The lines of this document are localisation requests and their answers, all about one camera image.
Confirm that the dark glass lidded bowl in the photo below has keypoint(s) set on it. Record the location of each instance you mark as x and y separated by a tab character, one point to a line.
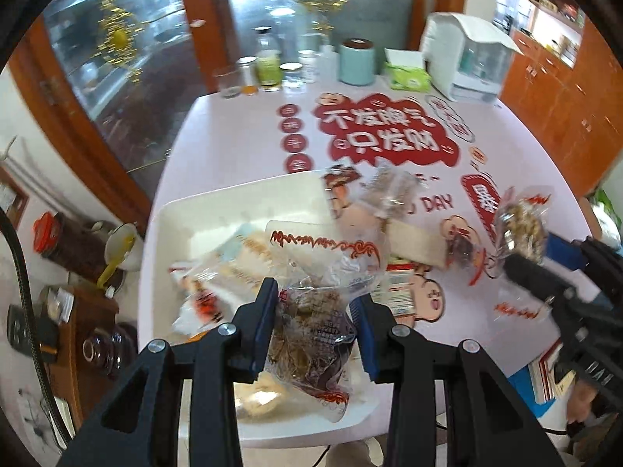
104	350

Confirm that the glass door gold ornament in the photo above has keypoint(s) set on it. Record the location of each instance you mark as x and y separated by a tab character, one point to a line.
146	0
370	14

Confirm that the white countertop appliance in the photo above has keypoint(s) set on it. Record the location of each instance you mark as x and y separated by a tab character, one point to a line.
452	48

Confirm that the glass bottle green label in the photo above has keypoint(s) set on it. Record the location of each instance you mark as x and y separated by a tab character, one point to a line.
268	68

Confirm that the white plastic tray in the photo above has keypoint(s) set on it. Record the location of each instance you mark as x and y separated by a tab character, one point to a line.
219	219

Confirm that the clear packet dark brittle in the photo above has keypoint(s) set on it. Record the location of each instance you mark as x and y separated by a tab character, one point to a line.
311	311

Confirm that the white pill bottle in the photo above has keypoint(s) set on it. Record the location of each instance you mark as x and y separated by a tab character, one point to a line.
308	68

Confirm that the dark wooden door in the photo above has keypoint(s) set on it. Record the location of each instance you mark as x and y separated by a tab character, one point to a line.
504	9

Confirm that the red-lidded dark jar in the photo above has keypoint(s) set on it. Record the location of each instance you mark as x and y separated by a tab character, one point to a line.
73	253

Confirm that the small glass jar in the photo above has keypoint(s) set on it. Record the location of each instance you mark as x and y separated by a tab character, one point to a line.
291	77

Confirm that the wooden display shelf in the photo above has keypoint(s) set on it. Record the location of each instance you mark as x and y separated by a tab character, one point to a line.
559	9

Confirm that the dark brown snack bar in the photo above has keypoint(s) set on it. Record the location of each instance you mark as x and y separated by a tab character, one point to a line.
340	177

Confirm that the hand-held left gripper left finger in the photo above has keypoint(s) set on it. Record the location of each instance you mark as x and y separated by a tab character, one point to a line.
265	321

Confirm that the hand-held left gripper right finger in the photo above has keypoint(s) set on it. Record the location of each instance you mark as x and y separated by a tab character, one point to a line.
365	335

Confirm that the clear drinking glass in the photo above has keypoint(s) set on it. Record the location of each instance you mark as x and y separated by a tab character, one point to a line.
226	82

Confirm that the clear packet yellow pastry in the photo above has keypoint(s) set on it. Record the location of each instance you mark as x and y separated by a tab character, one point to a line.
258	394

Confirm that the green tissue box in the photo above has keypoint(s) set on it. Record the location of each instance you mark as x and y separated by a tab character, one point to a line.
406	77

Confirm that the small jar orange contents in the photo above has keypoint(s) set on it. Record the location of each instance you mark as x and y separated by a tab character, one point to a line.
248	78

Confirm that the white cup yellow spoon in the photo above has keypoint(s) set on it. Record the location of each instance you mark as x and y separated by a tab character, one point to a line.
121	248

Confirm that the teal canister brown lid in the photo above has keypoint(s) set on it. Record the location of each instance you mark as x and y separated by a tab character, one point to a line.
357	63

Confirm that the white plastic bag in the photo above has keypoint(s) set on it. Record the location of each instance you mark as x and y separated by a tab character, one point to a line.
603	219

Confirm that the white squeeze wash bottle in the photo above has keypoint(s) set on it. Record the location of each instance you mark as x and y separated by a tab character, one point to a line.
328	63

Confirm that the red white picture packet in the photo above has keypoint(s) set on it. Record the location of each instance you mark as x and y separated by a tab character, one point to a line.
199	301

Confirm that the clear packet nut cluster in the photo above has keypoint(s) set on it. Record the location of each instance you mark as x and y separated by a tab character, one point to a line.
521	224

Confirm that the pale cracker packet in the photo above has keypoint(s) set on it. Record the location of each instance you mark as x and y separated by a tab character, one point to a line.
238	258

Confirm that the orange white oat packet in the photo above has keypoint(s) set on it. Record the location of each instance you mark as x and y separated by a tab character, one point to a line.
199	336

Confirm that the white red-trimmed snack packet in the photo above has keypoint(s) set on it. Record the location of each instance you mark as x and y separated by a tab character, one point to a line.
401	287

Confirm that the wooden side table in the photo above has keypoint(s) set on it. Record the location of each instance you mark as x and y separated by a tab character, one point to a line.
73	374

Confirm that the clear packet dark dried fruit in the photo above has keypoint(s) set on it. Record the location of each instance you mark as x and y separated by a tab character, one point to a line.
462	248

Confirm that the brown kraft paper packet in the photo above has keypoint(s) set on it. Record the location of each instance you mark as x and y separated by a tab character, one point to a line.
418	243

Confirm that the wooden cabinet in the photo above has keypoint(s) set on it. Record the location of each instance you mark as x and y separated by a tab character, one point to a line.
559	97

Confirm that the wooden picture frame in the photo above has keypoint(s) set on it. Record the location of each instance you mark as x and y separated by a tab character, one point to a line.
12	199

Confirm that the clear plastic food box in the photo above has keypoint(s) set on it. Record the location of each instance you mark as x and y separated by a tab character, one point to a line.
56	304

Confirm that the black pouch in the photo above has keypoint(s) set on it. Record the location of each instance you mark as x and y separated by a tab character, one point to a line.
29	335

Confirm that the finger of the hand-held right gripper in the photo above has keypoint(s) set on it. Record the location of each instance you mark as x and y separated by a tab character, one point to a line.
564	248
530	275

